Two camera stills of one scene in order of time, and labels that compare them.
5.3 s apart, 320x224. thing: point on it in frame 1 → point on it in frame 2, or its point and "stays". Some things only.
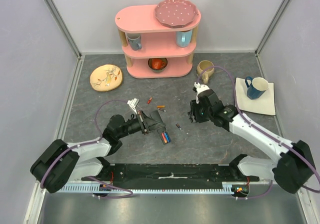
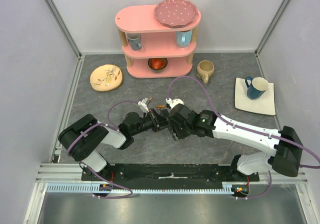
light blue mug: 183,38 stays
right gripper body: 194,112 → 173,125
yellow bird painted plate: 105,77 stays
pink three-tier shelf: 152,50 stays
